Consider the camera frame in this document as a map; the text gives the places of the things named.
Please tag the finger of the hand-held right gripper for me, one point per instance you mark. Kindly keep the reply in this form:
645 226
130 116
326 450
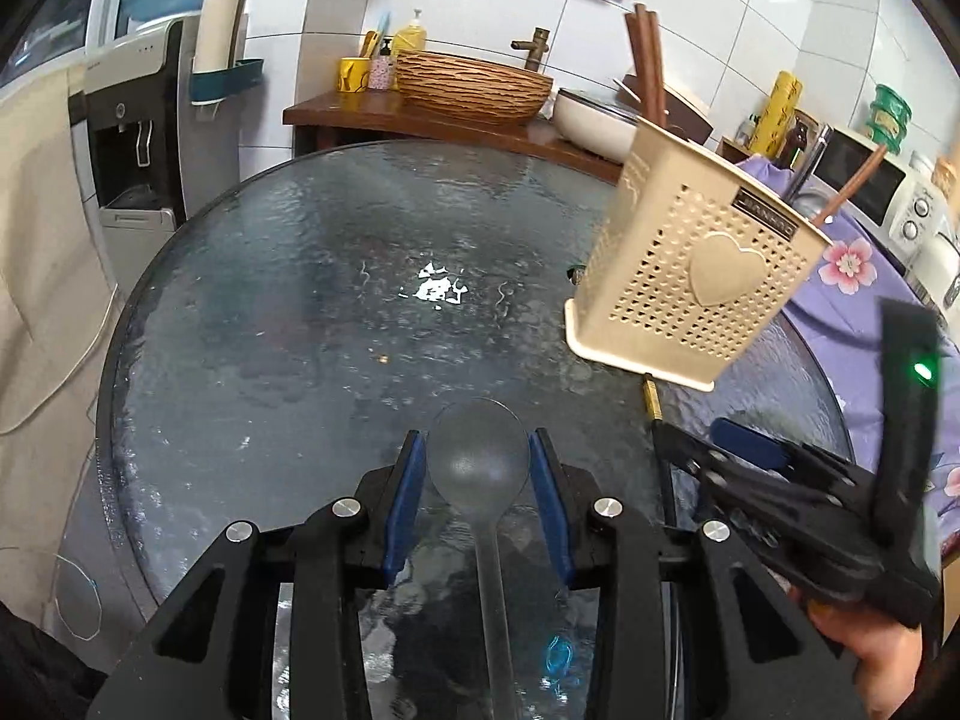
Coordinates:
750 441
735 491

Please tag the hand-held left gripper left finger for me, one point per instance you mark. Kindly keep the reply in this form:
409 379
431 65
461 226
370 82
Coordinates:
401 510

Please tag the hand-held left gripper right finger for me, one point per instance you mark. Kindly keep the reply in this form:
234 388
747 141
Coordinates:
551 510

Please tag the clear plastic spoon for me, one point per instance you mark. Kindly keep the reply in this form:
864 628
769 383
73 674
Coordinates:
476 457

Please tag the black chopstick with gold band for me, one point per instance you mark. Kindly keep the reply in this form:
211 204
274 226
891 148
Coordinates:
651 399

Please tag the cream perforated utensil holder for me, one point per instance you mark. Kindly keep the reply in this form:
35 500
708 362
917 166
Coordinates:
675 285

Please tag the brown wooden chopstick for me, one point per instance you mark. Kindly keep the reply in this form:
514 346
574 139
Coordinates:
851 184
654 60
643 60

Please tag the person's right hand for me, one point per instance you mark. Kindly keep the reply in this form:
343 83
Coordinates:
885 667

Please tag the purple floral cloth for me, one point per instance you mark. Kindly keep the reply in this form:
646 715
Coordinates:
847 315

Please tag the white kitchen appliance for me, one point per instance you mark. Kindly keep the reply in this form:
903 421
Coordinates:
934 266

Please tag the white microwave oven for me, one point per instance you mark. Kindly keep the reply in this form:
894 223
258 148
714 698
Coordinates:
885 184

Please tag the brown glass bottle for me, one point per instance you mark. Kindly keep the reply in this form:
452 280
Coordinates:
795 148

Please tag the yellow roll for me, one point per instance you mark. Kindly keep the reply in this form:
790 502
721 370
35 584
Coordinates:
776 112

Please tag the stack of green containers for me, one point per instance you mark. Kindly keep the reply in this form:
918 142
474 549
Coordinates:
891 120

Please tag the white pot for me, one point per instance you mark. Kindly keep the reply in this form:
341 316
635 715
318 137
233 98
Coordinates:
592 124

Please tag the wooden counter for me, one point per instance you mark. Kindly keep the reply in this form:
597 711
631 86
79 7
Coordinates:
337 116

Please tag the beige hanging cloth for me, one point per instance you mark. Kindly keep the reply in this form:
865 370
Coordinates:
41 277

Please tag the wicker pattern basin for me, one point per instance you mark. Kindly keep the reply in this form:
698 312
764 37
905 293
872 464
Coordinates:
472 86

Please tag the yellow cup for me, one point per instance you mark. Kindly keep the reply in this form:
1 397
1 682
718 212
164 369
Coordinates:
354 75

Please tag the small patterned bottle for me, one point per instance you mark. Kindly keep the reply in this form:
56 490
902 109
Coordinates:
382 71

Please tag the bronze faucet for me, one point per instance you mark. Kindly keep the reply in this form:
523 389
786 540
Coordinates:
534 49

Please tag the grey water dispenser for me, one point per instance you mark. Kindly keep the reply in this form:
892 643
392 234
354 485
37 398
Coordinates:
142 127

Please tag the yellow soap dispenser bottle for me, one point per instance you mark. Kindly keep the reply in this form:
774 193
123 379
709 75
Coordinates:
409 36

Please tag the light blue toothbrush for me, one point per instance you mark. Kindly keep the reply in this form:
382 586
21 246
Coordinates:
381 34

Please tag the teal wall holder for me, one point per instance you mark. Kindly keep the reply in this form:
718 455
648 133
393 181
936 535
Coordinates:
229 82

